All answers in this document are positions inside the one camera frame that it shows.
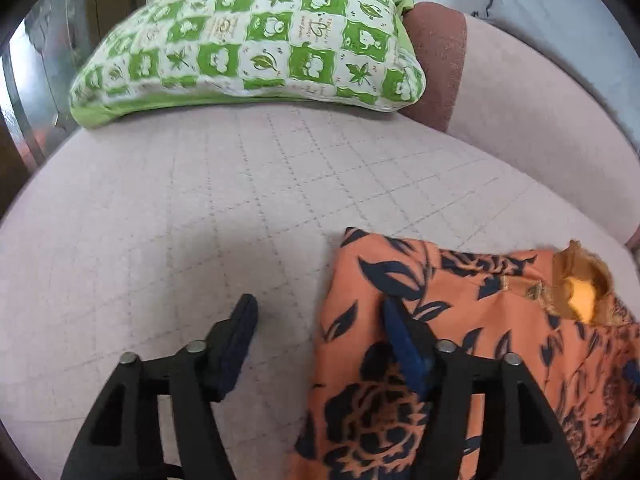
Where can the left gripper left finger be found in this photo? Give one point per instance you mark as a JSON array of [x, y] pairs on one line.
[[153, 419]]

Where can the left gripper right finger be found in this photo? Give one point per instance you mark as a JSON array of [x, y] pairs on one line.
[[485, 417]]

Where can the orange black floral garment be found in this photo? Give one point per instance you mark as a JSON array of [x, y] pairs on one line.
[[557, 310]]

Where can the pink quilted mattress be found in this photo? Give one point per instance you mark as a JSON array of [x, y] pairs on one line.
[[141, 235]]

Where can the pink bolster cushion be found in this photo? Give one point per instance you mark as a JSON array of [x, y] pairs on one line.
[[489, 89]]

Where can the light blue grey pillow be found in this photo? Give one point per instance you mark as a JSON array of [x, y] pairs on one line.
[[595, 41]]

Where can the wooden bedside furniture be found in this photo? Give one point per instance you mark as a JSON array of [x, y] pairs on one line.
[[43, 45]]

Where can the green white patterned pillow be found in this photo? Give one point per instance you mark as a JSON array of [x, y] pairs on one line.
[[190, 52]]

